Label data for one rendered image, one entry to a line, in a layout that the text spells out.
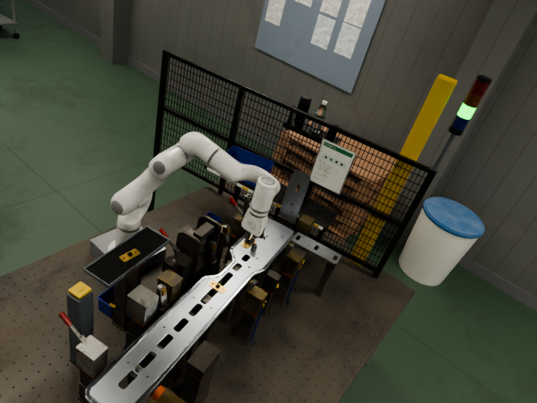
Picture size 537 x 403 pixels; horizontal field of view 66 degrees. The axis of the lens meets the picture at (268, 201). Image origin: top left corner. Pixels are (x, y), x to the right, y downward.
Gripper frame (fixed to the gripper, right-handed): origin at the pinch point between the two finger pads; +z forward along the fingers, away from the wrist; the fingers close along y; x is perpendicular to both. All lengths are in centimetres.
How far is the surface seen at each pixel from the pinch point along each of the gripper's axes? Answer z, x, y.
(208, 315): 28.8, -24.6, 3.2
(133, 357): 30, -60, -5
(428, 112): -57, 96, 33
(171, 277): 21.0, -26.6, -18.8
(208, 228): 9.4, 0.5, -22.9
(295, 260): 22.6, 30.9, 14.6
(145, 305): 19, -47, -14
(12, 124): 128, 91, -345
